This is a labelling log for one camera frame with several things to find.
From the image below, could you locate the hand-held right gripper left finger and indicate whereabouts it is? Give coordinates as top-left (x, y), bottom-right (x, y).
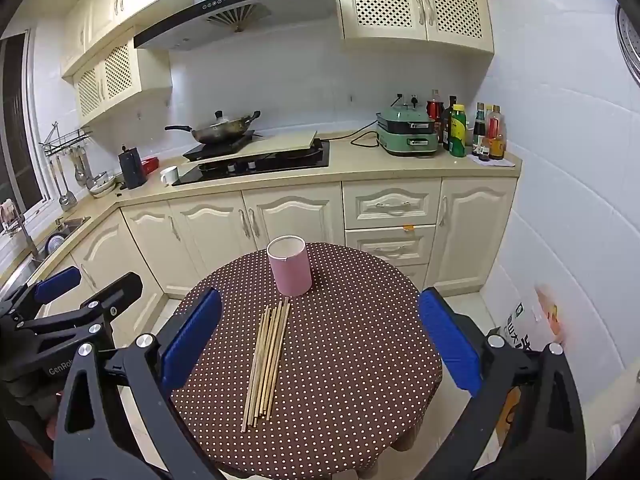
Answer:
top-left (52, 287), bottom-right (223, 480)

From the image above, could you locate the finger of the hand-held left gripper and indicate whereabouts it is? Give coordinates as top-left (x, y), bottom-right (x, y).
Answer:
top-left (10, 271), bottom-right (145, 358)
top-left (0, 266), bottom-right (83, 330)

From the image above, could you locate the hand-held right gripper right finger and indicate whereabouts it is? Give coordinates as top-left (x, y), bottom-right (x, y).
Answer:
top-left (417, 286), bottom-right (586, 480)

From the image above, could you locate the bundle of wooden chopsticks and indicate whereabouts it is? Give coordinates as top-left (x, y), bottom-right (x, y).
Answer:
top-left (241, 301), bottom-right (292, 432)

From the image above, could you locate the pink cylindrical holder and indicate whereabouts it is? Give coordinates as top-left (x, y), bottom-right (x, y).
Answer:
top-left (266, 235), bottom-right (313, 297)

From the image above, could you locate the cream base cabinet door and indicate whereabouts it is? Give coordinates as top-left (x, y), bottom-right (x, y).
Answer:
top-left (430, 176), bottom-right (518, 291)
top-left (121, 201), bottom-right (182, 297)
top-left (167, 194), bottom-right (257, 286)
top-left (241, 184), bottom-right (346, 261)
top-left (72, 210), bottom-right (168, 311)

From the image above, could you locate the steel kitchen sink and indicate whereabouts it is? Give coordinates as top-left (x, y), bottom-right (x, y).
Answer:
top-left (0, 215), bottom-right (91, 301)

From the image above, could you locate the metal faucet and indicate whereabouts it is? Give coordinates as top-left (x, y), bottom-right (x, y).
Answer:
top-left (2, 215), bottom-right (38, 261)

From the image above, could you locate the cream cabinet drawer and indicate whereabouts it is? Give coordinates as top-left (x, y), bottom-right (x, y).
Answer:
top-left (345, 225), bottom-right (437, 267)
top-left (395, 262), bottom-right (430, 291)
top-left (342, 178), bottom-right (443, 231)

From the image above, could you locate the white printed cardboard box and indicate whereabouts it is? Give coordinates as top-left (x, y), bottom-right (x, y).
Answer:
top-left (482, 265), bottom-right (566, 446)

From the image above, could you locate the hanging metal spatula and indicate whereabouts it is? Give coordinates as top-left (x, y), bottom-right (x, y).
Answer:
top-left (50, 156), bottom-right (77, 211)

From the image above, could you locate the brown polka dot tablecloth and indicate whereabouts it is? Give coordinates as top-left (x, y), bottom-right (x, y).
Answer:
top-left (167, 242), bottom-right (443, 480)

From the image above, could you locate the metal bowl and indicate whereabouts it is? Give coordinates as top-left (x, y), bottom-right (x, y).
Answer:
top-left (86, 172), bottom-right (118, 198)

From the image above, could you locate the hanging metal ladle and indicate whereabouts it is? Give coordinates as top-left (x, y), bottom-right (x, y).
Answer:
top-left (72, 149), bottom-right (93, 187)

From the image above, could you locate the black coffee pot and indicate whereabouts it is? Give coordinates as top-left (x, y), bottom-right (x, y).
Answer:
top-left (118, 146), bottom-right (148, 191)

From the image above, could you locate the kitchen window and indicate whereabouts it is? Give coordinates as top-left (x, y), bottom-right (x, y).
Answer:
top-left (0, 30), bottom-right (51, 221)

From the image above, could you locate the black induction cooker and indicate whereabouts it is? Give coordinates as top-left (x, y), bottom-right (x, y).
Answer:
top-left (182, 130), bottom-right (256, 161)

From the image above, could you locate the black glass gas hob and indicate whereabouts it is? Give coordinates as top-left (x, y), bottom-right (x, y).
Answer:
top-left (172, 140), bottom-right (331, 187)

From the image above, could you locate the green bottle yellow cap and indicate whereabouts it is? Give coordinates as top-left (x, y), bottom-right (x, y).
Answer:
top-left (449, 105), bottom-right (467, 157)

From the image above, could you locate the amber bottle red label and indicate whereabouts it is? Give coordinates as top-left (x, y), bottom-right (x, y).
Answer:
top-left (487, 105), bottom-right (506, 161)

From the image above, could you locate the green electric cooker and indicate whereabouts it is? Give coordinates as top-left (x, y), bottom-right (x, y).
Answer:
top-left (376, 105), bottom-right (442, 157)

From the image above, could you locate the beige flat board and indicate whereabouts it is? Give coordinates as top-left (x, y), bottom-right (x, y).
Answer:
top-left (181, 129), bottom-right (319, 165)

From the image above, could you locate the dark sauce bottle green label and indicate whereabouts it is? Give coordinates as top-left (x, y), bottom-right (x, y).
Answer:
top-left (472, 102), bottom-right (487, 156)

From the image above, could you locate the dark glass bottle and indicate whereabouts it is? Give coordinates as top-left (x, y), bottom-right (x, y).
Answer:
top-left (442, 96), bottom-right (458, 151)

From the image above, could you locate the steel range hood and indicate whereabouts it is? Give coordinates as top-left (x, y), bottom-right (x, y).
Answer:
top-left (133, 0), bottom-right (336, 52)

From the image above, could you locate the perforated metal pan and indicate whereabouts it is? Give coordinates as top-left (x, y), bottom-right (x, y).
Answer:
top-left (615, 4), bottom-right (640, 83)

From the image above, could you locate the metal wire wall rack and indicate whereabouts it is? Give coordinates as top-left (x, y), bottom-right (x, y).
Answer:
top-left (40, 122), bottom-right (93, 157)

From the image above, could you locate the cream lattice wall cabinet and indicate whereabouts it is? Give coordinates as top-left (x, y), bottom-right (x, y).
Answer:
top-left (332, 0), bottom-right (496, 56)
top-left (72, 40), bottom-right (173, 123)

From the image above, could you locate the black power cable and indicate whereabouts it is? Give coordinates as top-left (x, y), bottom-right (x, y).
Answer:
top-left (320, 129), bottom-right (381, 148)

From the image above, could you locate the cream plain wall cabinet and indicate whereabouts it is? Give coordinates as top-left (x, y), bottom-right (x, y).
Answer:
top-left (60, 0), bottom-right (261, 78)

